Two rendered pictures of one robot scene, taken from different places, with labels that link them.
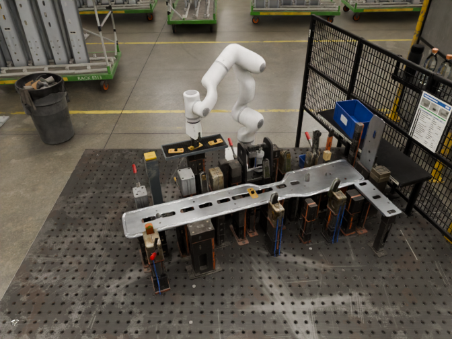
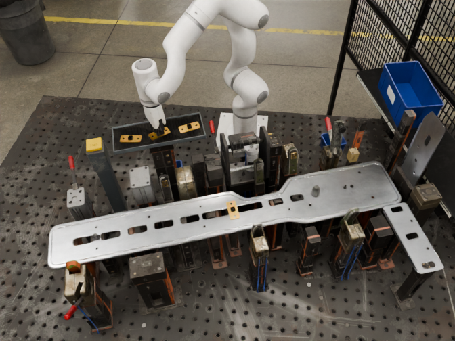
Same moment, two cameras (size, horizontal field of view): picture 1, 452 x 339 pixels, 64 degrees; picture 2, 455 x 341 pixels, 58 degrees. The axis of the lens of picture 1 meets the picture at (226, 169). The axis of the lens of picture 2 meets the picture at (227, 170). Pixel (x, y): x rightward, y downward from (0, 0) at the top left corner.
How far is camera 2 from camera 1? 0.70 m
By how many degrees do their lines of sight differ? 15
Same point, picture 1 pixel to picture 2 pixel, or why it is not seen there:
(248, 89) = (244, 49)
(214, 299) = not seen: outside the picture
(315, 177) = (328, 191)
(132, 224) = (59, 247)
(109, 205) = (59, 187)
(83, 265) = (11, 276)
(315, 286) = not seen: outside the picture
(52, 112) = (21, 26)
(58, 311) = not seen: outside the picture
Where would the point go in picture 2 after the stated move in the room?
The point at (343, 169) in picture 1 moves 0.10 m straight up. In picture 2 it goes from (373, 180) to (379, 165)
